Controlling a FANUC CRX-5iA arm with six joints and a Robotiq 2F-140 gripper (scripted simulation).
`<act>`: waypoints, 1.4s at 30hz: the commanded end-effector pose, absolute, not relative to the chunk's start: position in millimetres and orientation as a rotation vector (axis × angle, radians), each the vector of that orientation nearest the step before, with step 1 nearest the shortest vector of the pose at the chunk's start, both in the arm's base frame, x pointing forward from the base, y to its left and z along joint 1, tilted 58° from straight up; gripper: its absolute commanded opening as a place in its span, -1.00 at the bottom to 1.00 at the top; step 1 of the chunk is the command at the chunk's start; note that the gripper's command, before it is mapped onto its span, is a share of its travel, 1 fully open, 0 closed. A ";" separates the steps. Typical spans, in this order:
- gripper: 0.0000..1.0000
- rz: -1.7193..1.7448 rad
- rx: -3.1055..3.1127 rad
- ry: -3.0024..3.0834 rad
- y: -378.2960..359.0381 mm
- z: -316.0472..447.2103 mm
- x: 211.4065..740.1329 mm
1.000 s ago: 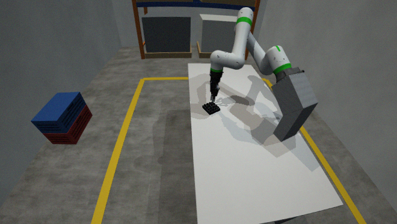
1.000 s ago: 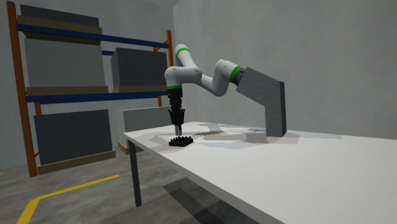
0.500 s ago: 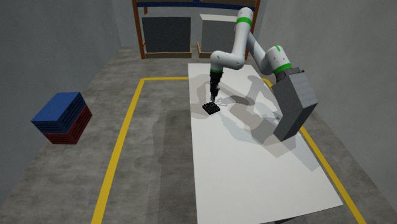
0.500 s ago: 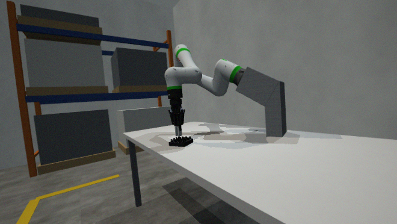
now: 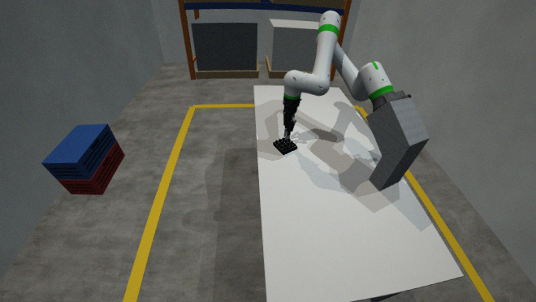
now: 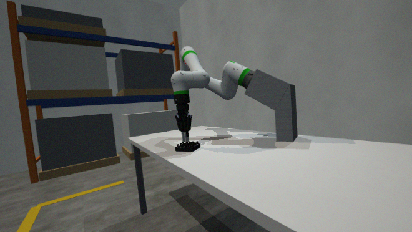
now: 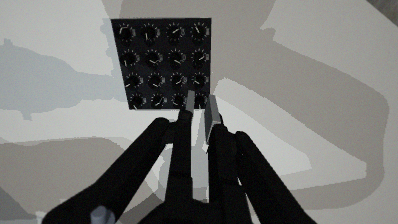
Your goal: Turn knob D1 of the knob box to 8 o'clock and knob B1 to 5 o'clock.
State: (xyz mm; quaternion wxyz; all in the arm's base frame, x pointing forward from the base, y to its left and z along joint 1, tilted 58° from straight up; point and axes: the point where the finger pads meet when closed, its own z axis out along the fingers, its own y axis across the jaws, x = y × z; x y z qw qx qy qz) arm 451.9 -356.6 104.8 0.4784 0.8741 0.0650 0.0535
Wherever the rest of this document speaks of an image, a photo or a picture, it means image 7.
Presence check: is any black knob box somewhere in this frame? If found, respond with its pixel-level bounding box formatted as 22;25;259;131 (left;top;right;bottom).
111;18;211;110

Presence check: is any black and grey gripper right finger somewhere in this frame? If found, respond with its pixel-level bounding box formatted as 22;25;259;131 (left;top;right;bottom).
204;94;317;224

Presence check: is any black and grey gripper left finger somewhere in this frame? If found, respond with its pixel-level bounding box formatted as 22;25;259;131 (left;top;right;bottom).
41;90;195;224

